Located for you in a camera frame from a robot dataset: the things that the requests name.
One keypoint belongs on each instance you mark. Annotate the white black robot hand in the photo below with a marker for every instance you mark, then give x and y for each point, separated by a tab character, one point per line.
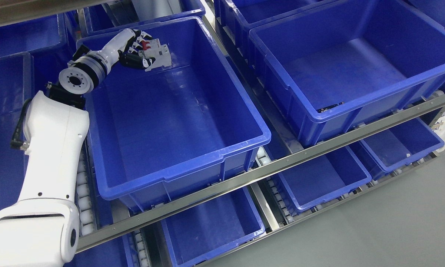
127	47

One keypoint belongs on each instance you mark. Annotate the white circuit breaker red switch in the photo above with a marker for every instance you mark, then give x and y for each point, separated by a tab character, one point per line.
154	49

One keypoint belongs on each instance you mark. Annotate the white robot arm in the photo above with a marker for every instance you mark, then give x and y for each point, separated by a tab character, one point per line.
42	228

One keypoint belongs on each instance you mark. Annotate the metal shelf rack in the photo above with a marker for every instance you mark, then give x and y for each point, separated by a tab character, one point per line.
281	153

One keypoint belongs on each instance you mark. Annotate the blue bin upper middle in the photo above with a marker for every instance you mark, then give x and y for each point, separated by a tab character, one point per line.
114	15

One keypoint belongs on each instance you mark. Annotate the large blue bin centre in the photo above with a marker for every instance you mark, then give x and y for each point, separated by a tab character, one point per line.
160	135

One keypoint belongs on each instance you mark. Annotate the large blue bin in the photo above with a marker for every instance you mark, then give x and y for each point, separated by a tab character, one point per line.
346	63
160	135

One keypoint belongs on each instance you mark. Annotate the blue bin left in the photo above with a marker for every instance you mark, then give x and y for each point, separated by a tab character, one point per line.
32	53

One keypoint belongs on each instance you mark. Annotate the blue bin lower centre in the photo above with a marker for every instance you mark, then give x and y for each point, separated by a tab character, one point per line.
212	228

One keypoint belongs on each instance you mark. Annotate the large blue bin right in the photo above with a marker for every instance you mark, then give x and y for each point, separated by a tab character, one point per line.
346	63

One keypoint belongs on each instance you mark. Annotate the blue bin lower middle right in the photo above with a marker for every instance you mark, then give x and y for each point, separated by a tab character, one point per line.
320	180

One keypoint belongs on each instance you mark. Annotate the blue bin lower far right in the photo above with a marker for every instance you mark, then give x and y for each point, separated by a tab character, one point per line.
396	147

